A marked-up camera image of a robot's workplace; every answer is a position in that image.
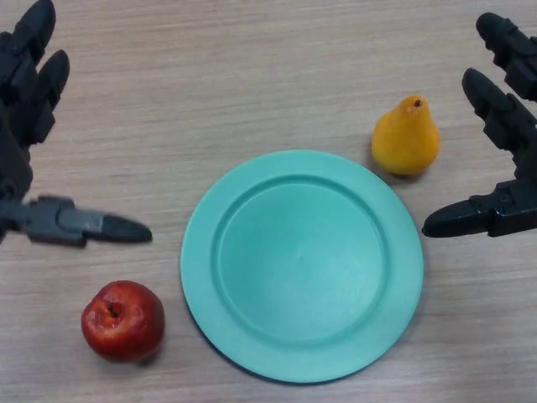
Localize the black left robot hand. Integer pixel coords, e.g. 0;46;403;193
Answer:
0;0;154;249

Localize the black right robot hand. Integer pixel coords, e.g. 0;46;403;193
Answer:
421;12;537;239

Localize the red apple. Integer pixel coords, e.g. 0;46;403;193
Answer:
81;280;166;364

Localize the green round plate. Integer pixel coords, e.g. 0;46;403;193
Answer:
180;149;425;384

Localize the yellow pear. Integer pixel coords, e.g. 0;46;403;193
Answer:
371;94;441;176

